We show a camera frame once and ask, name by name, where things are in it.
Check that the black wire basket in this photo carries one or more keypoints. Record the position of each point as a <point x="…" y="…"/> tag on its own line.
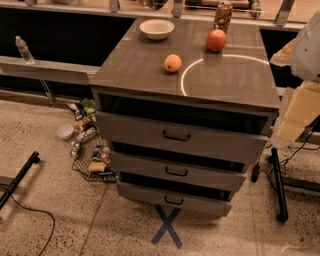
<point x="89" y="147"/>

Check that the white bowl on cabinet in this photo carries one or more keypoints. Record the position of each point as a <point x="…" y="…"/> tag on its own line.
<point x="157" y="29"/>

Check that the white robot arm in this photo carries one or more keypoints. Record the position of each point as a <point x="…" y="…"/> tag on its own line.
<point x="302" y="55"/>

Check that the blue tape cross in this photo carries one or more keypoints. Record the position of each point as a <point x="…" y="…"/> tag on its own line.
<point x="167" y="226"/>

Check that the brown soda can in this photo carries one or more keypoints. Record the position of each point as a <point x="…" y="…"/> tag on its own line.
<point x="223" y="15"/>

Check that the green snack bag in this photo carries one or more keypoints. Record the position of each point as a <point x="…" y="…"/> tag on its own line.
<point x="88" y="105"/>

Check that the black left stand leg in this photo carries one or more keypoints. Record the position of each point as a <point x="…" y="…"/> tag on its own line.
<point x="33" y="159"/>

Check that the orange fruit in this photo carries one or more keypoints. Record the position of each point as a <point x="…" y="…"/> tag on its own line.
<point x="172" y="63"/>

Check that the grey drawer cabinet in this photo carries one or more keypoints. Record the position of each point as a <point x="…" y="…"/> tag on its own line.
<point x="231" y="91"/>

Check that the small white bowl on floor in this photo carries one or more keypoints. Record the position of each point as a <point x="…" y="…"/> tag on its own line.
<point x="65" y="132"/>

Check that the clear plastic water bottle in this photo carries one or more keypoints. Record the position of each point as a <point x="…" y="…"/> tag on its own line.
<point x="24" y="50"/>

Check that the black stand leg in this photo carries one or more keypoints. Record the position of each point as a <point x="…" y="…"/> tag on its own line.
<point x="33" y="159"/>
<point x="283" y="212"/>

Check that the red apple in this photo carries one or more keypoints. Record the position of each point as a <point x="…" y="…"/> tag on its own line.
<point x="216" y="40"/>

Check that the grey side shelf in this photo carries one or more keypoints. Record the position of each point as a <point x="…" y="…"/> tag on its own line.
<point x="47" y="70"/>

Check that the grey drawer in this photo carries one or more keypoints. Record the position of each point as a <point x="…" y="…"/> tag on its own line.
<point x="178" y="138"/>
<point x="177" y="200"/>
<point x="182" y="173"/>

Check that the bottom grey drawer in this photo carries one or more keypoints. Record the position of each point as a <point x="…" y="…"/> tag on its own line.
<point x="177" y="200"/>

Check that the yellow sponge in basket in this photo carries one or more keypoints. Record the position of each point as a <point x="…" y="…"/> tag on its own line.
<point x="96" y="167"/>

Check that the black right stand leg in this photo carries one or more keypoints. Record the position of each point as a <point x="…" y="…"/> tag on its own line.
<point x="283" y="212"/>

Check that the middle grey drawer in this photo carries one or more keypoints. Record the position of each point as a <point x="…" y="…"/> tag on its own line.
<point x="182" y="173"/>

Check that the top grey drawer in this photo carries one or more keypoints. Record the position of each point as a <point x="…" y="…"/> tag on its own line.
<point x="178" y="138"/>

